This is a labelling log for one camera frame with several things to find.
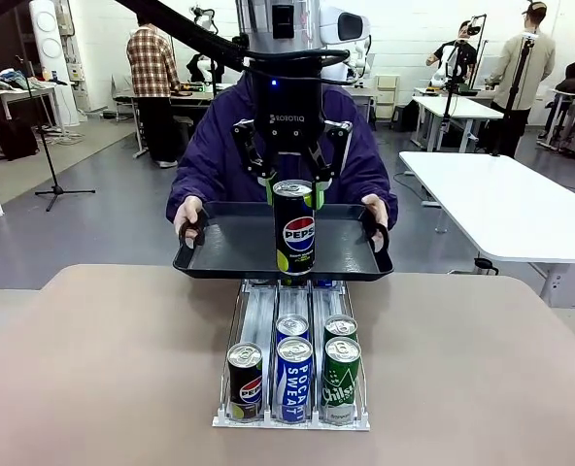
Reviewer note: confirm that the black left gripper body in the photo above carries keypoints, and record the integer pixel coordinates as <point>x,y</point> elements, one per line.
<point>287,107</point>

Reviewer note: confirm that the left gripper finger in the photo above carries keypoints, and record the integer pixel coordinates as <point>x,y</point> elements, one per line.
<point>256,155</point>
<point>333,155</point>

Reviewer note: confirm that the black serving tray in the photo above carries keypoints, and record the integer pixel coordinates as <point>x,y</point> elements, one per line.
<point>239,247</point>

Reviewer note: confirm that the blue Pocari Sweat can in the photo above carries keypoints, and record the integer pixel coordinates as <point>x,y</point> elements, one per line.
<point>292,326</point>
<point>327,283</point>
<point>294,383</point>

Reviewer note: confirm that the person's right forearm purple sleeve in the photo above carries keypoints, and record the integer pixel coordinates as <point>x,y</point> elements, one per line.
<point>180,187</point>

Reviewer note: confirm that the person's left forearm purple sleeve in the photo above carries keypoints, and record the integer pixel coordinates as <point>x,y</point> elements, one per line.
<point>387,191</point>

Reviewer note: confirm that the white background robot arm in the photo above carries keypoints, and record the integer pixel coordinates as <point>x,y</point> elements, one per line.
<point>440,75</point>
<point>362,60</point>
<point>204,17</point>

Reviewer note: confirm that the person in purple hoodie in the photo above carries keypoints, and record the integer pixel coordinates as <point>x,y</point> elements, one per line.
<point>214,145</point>

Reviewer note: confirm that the person in plaid shirt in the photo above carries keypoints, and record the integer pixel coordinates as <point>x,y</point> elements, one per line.
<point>151,63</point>

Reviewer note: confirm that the person wearing headset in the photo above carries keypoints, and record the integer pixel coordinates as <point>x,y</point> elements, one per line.
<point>455,53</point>

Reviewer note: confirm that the person in beige jacket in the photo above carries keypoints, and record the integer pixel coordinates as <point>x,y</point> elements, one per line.
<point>535,63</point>

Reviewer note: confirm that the person's left hand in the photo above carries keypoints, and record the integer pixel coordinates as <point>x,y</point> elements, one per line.
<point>377,209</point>

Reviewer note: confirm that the person's right hand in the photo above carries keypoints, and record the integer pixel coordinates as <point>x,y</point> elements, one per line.
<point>188,211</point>

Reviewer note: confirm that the white drawer unit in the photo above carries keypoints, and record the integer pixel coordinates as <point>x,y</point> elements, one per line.
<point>387,97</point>

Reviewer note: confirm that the black bin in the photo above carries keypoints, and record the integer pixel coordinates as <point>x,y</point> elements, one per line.
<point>404,116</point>

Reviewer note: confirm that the long white desk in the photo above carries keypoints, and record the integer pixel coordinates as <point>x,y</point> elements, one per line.
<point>457,107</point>

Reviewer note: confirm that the white can dispenser rack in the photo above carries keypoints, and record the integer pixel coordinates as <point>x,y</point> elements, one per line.
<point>260,310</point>

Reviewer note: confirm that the large white table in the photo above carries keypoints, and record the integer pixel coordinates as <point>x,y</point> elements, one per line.
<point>511,209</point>

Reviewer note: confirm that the black floor object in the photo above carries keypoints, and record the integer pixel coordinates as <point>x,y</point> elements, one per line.
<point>484,266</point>

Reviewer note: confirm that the black microphone stand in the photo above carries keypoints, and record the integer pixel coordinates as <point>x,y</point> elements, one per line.
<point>57,188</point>

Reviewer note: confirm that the tall white air conditioner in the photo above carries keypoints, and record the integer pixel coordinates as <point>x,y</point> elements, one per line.
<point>49,48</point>

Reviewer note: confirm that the black bag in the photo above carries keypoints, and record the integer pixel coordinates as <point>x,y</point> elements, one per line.
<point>18,141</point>

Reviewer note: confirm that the white cluttered table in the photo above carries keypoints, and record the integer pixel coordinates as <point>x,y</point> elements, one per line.
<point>20,92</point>

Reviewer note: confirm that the pile of clothes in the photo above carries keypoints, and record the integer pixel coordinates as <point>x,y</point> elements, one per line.
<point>15,80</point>

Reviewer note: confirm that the black camera tripod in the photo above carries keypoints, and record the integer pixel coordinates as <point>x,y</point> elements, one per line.
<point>449,116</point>
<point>514,97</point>

